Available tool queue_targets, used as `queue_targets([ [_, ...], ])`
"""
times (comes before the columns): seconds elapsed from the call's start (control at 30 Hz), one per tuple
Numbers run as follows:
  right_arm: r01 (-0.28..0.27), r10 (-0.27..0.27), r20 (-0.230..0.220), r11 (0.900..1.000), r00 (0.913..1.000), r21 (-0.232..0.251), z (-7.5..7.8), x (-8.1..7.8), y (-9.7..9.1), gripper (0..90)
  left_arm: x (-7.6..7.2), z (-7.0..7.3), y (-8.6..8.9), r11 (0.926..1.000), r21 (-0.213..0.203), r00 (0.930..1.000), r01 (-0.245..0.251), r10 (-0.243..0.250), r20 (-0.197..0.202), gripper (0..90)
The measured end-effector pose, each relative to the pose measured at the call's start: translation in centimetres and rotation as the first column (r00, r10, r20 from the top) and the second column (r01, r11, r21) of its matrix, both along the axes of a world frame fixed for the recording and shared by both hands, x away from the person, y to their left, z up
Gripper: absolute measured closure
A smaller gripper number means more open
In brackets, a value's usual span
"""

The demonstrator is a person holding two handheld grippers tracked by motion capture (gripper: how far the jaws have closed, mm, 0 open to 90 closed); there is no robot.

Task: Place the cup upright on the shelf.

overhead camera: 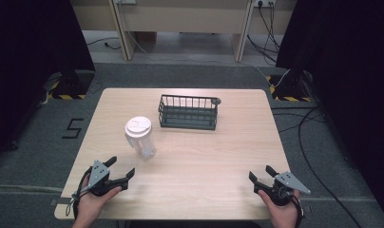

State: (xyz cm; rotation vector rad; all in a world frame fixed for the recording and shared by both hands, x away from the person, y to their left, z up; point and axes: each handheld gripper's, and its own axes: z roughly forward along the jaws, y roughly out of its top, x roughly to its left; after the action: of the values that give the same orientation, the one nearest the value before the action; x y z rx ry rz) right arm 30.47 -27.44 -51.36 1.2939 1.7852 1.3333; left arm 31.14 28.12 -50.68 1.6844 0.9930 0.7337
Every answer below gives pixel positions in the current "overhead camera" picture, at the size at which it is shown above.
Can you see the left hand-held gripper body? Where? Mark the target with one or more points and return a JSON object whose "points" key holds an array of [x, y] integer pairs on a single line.
{"points": [[99, 173]]}

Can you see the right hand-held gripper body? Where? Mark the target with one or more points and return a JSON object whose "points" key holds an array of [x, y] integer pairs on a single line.
{"points": [[286, 185]]}

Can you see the person's right hand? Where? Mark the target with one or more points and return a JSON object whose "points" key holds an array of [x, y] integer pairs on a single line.
{"points": [[280, 212]]}

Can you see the person's left hand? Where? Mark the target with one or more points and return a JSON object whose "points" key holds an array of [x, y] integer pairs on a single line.
{"points": [[93, 204]]}

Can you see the clear plastic pitcher white lid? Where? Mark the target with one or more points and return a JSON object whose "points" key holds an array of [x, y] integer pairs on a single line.
{"points": [[139, 136]]}

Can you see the black stand base hazard tape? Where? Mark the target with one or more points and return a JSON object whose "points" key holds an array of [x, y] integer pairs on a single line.
{"points": [[71, 87], [290, 90]]}

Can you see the black curtain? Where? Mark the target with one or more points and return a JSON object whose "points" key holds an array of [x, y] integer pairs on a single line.
{"points": [[355, 79], [28, 63]]}

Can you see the beige wooden desk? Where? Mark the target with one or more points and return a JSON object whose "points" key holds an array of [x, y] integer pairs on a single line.
{"points": [[183, 17]]}

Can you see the white wall socket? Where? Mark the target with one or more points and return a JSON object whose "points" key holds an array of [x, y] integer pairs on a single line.
{"points": [[126, 1], [264, 2]]}

